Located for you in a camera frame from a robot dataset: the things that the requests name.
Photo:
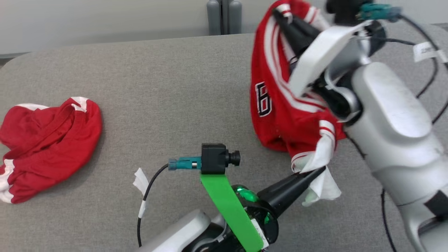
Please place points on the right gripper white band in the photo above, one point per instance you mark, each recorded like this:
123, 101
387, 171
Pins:
322, 52

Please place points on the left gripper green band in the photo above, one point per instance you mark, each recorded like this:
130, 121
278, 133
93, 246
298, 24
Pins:
227, 210

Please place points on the red white striped jersey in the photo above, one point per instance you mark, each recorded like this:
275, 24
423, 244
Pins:
280, 119

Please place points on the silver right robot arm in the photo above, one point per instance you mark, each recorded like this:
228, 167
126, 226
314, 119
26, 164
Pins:
392, 133

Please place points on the grey fabric sofa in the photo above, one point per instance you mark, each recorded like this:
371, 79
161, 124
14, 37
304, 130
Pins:
157, 87

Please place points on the plain red white-trimmed garment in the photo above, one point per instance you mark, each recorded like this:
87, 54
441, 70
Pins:
45, 140

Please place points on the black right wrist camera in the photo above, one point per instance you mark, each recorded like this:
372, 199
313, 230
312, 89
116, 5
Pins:
344, 10

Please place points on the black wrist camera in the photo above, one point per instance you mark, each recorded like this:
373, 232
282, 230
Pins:
213, 159
344, 10

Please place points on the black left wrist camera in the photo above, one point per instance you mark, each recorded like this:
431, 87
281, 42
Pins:
213, 159

